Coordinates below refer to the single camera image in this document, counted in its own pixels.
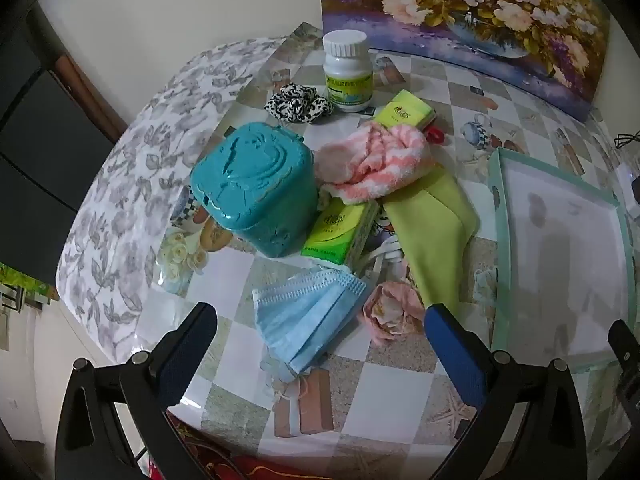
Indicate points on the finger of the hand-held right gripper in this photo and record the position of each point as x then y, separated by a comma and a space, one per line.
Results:
626, 355

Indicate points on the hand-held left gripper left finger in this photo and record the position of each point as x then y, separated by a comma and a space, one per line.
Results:
187, 355

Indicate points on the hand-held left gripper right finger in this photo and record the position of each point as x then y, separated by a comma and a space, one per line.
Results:
457, 355

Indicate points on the blue face mask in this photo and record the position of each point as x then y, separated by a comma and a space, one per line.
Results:
305, 315

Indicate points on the green cloth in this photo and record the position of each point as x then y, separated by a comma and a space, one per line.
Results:
430, 230

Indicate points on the teal-edged cardboard tray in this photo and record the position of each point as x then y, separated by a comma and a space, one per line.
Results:
560, 240

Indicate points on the green tissue packet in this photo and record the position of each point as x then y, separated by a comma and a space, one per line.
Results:
402, 110
337, 232

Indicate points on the pink white striped towel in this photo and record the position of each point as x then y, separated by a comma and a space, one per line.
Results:
375, 165

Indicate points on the black and white scrunchie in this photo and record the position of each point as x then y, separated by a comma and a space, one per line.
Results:
295, 102

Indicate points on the red floral cloth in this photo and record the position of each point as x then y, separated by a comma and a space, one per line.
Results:
240, 465

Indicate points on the teal plastic lidded box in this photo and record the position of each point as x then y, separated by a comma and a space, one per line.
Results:
250, 185

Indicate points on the dark cabinet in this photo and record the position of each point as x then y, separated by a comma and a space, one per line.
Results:
45, 160

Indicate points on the white pill bottle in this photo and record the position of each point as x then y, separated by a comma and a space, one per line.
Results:
346, 80

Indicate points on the flower painting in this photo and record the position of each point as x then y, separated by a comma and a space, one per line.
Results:
475, 20

